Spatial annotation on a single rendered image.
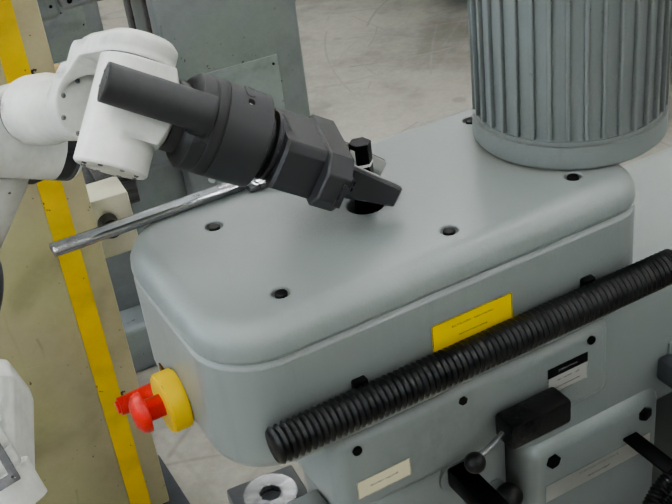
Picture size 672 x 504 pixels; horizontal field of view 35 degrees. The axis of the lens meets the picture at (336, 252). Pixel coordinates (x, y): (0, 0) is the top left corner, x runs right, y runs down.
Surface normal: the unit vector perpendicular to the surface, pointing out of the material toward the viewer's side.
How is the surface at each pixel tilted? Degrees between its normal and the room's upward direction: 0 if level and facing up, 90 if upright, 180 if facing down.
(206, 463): 0
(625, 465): 90
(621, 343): 90
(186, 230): 0
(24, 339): 90
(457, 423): 90
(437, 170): 0
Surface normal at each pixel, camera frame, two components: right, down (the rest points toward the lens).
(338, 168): 0.43, -0.24
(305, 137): 0.40, -0.83
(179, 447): -0.11, -0.84
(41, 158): 0.52, 0.53
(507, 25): -0.73, 0.43
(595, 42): 0.07, 0.52
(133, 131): 0.39, 0.00
